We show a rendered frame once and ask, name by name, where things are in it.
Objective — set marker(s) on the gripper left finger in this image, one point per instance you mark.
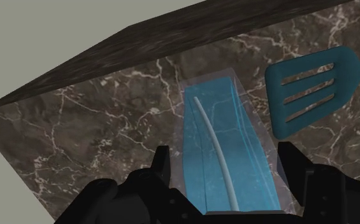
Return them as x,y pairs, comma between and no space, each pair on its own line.
142,192

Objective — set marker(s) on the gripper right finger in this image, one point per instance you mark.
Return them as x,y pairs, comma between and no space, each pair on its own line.
322,189

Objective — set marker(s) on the clear bottle with blue liquid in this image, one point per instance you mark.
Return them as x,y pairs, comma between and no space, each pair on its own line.
226,145

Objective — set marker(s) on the teal slotted spatula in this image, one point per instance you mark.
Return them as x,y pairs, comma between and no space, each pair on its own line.
310,93

